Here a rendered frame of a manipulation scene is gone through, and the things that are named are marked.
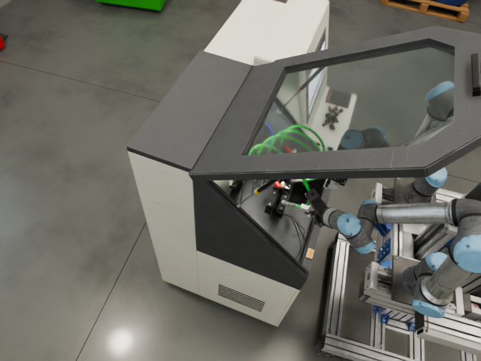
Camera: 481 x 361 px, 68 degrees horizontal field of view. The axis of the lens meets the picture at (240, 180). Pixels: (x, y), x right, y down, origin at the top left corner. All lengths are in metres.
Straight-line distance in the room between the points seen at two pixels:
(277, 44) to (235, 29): 0.33
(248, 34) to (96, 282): 1.96
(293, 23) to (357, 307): 1.82
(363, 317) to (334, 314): 0.20
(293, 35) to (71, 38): 3.41
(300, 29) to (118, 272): 2.03
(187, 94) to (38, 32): 3.68
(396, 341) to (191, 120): 1.91
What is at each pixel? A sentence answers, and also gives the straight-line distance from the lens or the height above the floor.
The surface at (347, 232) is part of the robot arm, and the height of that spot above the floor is 1.45.
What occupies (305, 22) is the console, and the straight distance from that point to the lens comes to 2.13.
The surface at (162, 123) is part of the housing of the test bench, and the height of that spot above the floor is 1.50.
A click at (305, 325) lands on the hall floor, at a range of 2.74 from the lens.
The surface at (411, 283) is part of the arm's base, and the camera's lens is 1.81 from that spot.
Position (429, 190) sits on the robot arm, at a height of 1.18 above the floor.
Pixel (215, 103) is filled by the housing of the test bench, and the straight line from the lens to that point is 1.61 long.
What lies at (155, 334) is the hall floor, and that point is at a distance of 2.67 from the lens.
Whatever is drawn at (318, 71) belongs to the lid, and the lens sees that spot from 1.60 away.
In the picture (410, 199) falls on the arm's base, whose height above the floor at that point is 1.06.
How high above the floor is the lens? 2.58
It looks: 54 degrees down
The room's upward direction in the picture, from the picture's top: 7 degrees clockwise
